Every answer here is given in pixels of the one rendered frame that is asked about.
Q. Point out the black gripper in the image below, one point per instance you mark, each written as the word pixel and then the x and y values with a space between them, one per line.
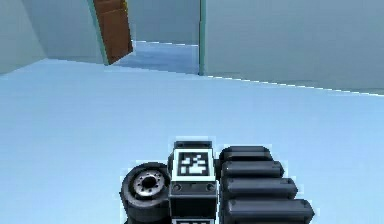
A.
pixel 146 190

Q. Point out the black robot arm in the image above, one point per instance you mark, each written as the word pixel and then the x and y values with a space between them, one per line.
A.
pixel 256 186

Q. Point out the brown wooden room door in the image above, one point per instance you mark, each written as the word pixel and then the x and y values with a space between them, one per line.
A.
pixel 115 30

